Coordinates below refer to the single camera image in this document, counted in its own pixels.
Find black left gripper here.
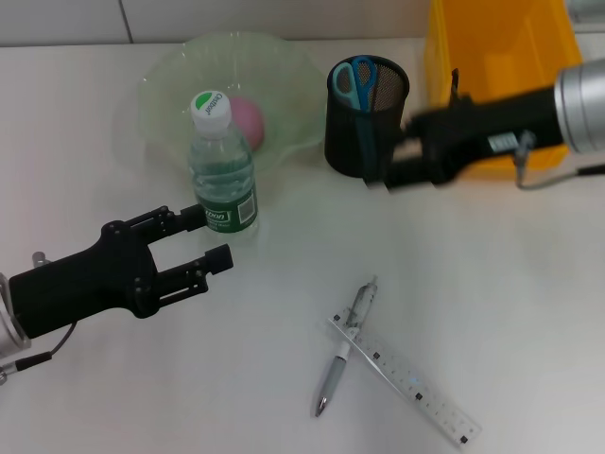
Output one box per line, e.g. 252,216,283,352
8,203,234,340

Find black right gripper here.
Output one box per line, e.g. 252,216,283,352
363,86,567,192

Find clear water bottle green label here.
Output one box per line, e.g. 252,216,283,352
187,89,260,240

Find blue scissors with sheath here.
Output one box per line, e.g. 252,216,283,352
333,55,379,167

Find pink peach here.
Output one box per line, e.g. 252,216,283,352
228,96,266,153

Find white grey ballpoint pen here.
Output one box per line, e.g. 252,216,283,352
315,275,381,420

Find transparent plastic ruler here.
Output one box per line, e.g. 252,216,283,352
327,313,484,448

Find black mesh pen holder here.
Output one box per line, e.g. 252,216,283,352
324,55,411,180

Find green glass fruit plate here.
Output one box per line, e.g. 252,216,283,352
135,31,328,184

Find yellow plastic bin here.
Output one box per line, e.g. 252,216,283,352
423,0,583,180

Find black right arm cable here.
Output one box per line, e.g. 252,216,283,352
511,130,605,191

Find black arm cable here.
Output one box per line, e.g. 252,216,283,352
0,251,78,380
511,130,605,191

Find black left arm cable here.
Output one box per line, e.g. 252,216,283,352
0,251,78,380

